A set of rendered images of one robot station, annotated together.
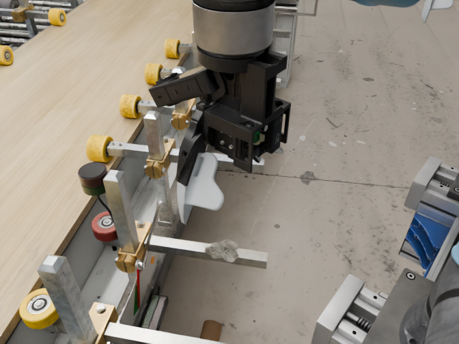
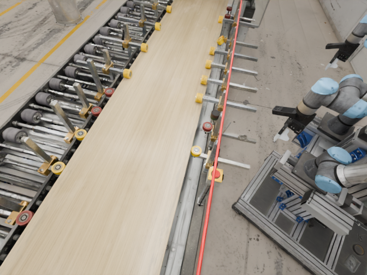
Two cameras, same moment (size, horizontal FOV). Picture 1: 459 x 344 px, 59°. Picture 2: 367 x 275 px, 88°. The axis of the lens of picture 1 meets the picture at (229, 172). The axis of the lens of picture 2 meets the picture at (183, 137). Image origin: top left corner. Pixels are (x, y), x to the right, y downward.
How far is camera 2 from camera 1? 74 cm
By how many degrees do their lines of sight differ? 16
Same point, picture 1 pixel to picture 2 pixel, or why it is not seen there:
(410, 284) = (306, 154)
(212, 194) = (286, 137)
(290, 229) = (239, 123)
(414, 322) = (309, 165)
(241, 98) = (302, 120)
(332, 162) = (255, 96)
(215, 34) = (307, 111)
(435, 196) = (311, 127)
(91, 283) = not seen: hidden behind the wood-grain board
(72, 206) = (194, 119)
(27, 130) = (167, 86)
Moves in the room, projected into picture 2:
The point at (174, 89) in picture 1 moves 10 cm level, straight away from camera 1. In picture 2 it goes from (283, 113) to (275, 98)
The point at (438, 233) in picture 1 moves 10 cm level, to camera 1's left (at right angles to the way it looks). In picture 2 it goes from (309, 137) to (297, 137)
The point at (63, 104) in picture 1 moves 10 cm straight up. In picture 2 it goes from (176, 75) to (176, 66)
